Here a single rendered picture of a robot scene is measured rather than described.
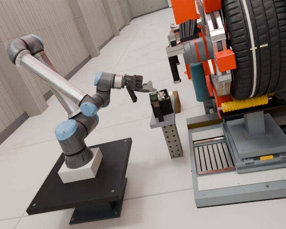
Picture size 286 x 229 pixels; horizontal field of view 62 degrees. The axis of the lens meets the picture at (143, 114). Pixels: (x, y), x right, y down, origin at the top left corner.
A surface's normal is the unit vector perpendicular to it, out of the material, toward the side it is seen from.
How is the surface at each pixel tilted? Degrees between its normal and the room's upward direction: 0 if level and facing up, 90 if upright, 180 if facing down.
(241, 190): 0
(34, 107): 90
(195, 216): 0
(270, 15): 66
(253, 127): 90
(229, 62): 90
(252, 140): 0
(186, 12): 90
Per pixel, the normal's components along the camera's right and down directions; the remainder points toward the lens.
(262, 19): -0.22, 0.08
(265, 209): -0.29, -0.86
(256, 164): -0.11, 0.47
